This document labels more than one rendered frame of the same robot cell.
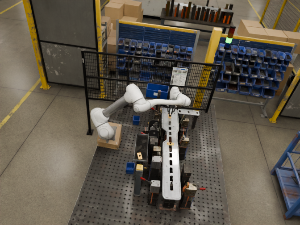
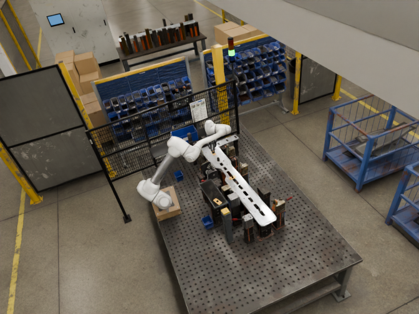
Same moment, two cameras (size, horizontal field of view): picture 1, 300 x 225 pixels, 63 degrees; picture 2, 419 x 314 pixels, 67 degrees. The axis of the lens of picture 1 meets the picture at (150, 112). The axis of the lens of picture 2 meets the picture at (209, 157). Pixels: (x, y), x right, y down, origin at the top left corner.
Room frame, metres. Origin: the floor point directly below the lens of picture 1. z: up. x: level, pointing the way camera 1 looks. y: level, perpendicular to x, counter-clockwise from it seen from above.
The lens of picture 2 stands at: (-0.30, 0.67, 3.41)
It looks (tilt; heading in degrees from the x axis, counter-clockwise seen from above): 40 degrees down; 342
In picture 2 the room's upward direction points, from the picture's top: 9 degrees counter-clockwise
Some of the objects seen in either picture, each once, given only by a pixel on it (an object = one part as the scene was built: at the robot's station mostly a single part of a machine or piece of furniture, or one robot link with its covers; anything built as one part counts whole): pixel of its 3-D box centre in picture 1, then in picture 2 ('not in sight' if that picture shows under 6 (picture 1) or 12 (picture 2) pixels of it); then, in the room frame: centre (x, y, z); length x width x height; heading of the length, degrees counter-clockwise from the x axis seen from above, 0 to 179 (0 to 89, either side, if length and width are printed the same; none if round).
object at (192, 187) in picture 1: (188, 196); (279, 214); (1.41, -0.49, 0.88); 0.15 x 0.11 x 0.36; 92
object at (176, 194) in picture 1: (171, 145); (234, 178); (1.97, -0.29, 1.00); 1.38 x 0.22 x 0.02; 2
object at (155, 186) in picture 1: (153, 193); (248, 228); (1.39, -0.14, 0.88); 0.11 x 0.10 x 0.36; 92
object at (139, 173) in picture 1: (138, 181); (227, 227); (1.48, 0.03, 0.92); 0.08 x 0.08 x 0.44; 2
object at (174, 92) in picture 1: (175, 93); (210, 127); (2.44, -0.27, 1.40); 0.13 x 0.11 x 0.16; 50
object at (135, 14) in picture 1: (125, 21); (83, 81); (6.88, 1.00, 0.52); 1.20 x 0.80 x 1.05; 175
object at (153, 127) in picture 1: (152, 139); (212, 182); (2.08, -0.07, 0.94); 0.18 x 0.13 x 0.49; 2
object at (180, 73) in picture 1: (178, 76); (198, 110); (3.01, -0.34, 1.30); 0.23 x 0.02 x 0.31; 92
